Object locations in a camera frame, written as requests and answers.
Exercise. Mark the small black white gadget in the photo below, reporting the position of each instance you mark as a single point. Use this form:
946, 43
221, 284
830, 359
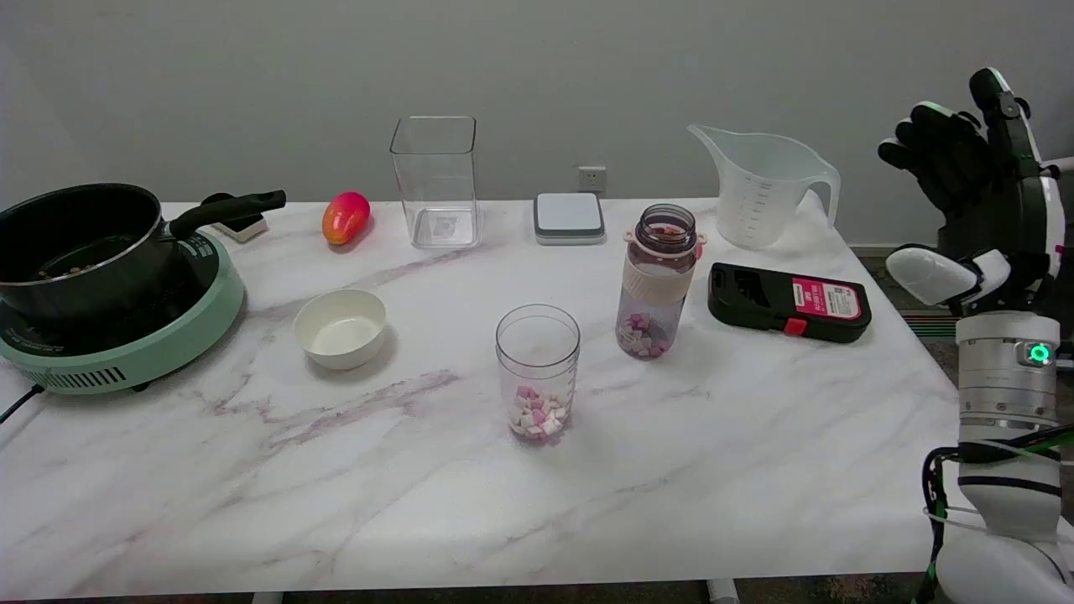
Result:
243, 225

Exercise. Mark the white table leg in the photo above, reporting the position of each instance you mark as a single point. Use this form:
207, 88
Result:
722, 592
267, 598

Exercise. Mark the red orange mango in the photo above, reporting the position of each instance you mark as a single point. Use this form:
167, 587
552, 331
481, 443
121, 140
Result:
345, 217

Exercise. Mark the clear square storage container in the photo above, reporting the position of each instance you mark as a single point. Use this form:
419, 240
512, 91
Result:
436, 180

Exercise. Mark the black case red label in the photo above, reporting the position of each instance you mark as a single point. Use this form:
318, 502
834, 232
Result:
776, 298

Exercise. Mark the clear water bottle beige sleeve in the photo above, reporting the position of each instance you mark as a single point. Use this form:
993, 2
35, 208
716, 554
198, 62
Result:
659, 281

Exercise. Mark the large translucent measuring jug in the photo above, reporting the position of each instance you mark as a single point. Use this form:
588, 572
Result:
759, 197

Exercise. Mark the floor vent grille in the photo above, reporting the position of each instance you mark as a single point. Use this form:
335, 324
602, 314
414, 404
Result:
931, 324

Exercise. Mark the white wall socket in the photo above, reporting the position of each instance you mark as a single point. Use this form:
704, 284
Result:
591, 179

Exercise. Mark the pink white candy pieces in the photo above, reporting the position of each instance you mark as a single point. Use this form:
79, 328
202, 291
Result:
535, 413
642, 334

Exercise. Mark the green induction cooker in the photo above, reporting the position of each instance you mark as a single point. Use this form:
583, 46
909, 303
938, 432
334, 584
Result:
180, 331

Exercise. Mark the clear round measuring cup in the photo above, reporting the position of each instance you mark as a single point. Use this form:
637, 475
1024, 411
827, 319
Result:
538, 352

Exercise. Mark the white grey kitchen scale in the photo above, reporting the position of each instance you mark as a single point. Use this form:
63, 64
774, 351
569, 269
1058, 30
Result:
569, 216

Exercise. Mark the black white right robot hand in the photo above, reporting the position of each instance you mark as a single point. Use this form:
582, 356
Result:
1007, 201

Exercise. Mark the white ceramic bowl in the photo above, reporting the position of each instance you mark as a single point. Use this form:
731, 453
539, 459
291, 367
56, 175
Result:
340, 329

